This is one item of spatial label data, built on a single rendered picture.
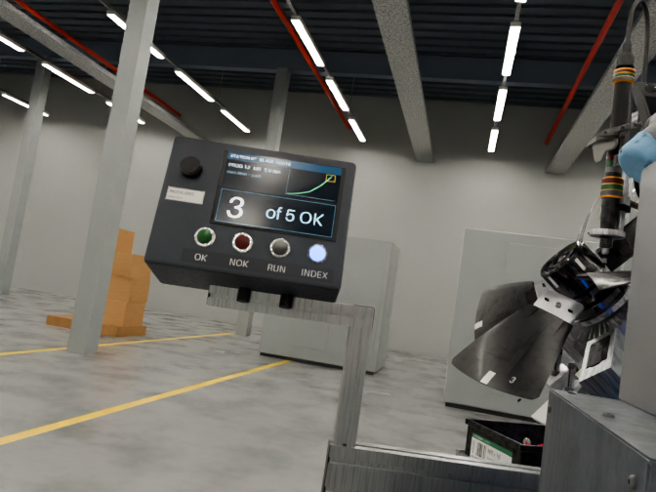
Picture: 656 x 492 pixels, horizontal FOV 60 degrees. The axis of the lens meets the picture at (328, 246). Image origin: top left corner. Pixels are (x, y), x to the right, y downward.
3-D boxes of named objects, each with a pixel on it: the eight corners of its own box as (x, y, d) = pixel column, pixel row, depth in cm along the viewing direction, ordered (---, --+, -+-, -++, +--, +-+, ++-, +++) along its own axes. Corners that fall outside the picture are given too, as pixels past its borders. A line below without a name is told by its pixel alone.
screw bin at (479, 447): (560, 463, 109) (564, 426, 110) (631, 497, 93) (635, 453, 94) (460, 457, 103) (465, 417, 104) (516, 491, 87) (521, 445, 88)
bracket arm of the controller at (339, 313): (369, 328, 84) (372, 307, 84) (372, 329, 81) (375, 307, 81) (209, 305, 83) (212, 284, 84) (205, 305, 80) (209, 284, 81)
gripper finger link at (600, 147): (575, 164, 126) (611, 157, 117) (578, 138, 126) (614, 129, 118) (586, 167, 127) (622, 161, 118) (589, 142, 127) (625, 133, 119)
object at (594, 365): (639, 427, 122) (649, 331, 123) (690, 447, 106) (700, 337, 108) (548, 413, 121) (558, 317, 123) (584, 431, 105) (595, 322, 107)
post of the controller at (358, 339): (352, 442, 83) (372, 307, 84) (354, 448, 80) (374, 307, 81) (332, 439, 83) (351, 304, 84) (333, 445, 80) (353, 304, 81)
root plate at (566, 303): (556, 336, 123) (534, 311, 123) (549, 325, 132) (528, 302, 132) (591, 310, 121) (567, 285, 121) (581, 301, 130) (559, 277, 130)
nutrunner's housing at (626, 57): (600, 249, 124) (622, 47, 128) (619, 250, 121) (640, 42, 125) (592, 246, 122) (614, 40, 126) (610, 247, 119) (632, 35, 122)
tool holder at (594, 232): (603, 241, 128) (607, 198, 129) (635, 241, 122) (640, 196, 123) (582, 233, 122) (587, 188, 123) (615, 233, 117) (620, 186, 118)
